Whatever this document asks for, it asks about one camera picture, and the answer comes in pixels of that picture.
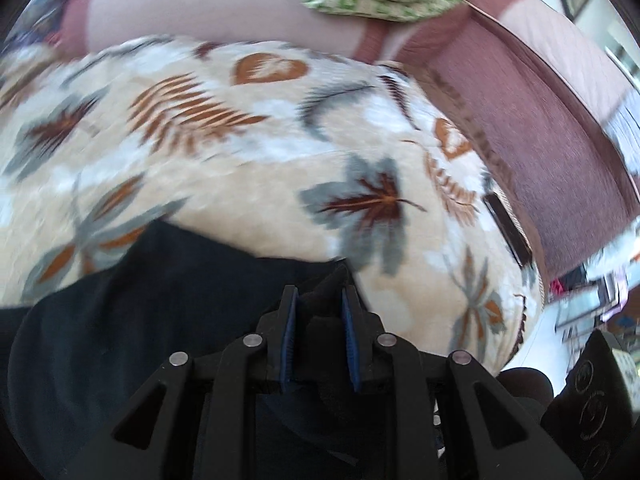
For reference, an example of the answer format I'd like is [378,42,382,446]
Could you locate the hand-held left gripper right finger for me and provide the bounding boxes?
[341,285,584,480]

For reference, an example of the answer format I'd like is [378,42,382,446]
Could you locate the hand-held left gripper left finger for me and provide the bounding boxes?
[65,285,301,480]

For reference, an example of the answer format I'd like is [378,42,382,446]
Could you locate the black pants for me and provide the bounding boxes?
[0,217,453,480]

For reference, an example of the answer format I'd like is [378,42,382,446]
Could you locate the leaf-printed beige blanket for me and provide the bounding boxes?
[0,35,547,377]

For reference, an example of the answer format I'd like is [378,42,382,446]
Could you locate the black rectangular blanket label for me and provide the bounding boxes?
[483,192,534,267]

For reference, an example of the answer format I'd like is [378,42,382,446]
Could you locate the maroon bed sheet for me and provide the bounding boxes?
[59,0,640,288]

